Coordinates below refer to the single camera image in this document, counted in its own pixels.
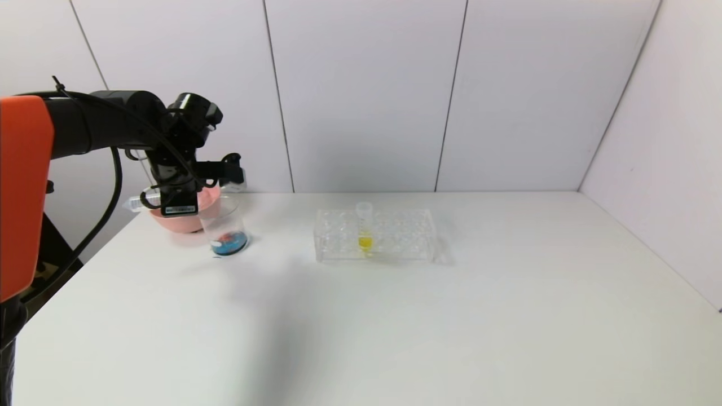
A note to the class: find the test tube with yellow pigment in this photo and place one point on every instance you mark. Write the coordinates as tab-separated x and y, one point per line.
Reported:
365	242

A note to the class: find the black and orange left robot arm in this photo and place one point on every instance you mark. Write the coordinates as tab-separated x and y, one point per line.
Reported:
84	124

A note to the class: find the pink plastic bowl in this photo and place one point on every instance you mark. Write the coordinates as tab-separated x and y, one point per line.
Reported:
186	223

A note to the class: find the clear acrylic test tube rack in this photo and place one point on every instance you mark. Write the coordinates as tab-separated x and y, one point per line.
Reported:
406	242

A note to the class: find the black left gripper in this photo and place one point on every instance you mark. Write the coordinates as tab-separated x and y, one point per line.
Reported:
179	204

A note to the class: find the test tube with blue pigment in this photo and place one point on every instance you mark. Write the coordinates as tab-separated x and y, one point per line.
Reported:
138	203

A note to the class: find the clear glass beaker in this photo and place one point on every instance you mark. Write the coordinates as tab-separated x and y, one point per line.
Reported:
228	243

